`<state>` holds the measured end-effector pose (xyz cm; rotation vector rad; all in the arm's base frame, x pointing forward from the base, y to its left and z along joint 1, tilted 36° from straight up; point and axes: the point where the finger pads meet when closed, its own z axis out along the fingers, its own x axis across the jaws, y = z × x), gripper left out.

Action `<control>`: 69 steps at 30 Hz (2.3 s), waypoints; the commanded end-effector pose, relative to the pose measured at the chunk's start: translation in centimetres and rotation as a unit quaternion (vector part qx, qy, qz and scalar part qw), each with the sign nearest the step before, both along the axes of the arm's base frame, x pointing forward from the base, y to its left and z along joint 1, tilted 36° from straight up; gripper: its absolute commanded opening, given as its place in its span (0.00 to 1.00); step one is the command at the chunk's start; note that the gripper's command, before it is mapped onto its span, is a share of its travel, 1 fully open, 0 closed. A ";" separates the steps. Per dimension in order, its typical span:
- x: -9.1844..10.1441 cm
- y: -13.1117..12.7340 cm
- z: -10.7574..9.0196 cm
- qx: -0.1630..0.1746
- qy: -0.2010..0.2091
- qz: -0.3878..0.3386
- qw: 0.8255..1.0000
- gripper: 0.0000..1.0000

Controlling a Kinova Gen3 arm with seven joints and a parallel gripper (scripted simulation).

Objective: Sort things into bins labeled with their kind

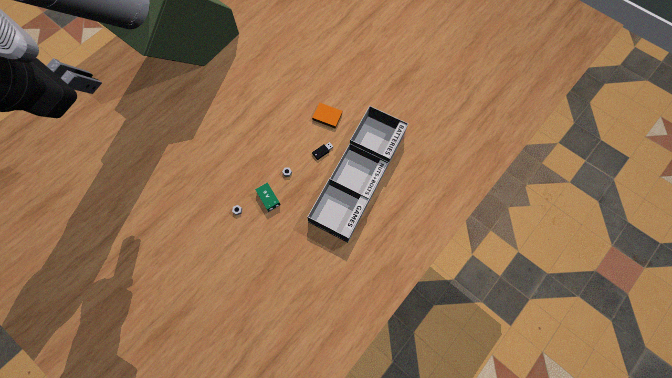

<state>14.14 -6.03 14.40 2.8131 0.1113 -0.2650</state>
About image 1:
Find green nine-volt battery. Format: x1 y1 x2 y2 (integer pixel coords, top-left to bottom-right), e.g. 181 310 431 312
255 183 280 212

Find black usb stick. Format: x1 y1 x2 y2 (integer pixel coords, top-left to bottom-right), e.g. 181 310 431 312
312 142 333 160

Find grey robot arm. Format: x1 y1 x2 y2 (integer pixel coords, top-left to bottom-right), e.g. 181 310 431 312
14 0 150 29

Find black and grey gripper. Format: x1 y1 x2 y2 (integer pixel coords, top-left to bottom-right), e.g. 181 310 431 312
0 9 102 118

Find orange flat rectangular block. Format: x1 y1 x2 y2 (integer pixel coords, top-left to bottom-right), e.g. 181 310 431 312
312 103 342 128

